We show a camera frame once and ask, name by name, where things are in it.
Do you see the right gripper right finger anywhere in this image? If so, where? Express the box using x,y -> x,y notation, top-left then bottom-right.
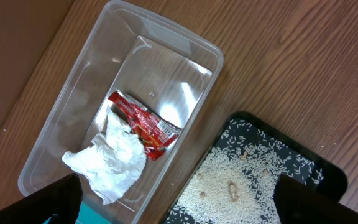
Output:
273,175 -> 358,224

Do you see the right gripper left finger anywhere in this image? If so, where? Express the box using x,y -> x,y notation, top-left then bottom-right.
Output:
0,174 -> 83,224

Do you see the white napkin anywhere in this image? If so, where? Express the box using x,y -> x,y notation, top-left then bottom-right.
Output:
62,108 -> 147,205

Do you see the red snack wrapper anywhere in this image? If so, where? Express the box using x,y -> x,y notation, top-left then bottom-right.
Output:
108,90 -> 181,161

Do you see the clear plastic waste bin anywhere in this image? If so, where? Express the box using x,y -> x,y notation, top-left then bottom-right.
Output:
17,1 -> 224,223

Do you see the teal plastic serving tray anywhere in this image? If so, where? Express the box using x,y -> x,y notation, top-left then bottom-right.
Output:
42,200 -> 113,224

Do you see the pile of rice scraps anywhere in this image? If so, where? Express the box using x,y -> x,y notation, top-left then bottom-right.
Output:
166,119 -> 324,224

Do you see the black plastic tray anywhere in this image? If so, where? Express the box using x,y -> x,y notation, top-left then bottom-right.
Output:
160,111 -> 349,224

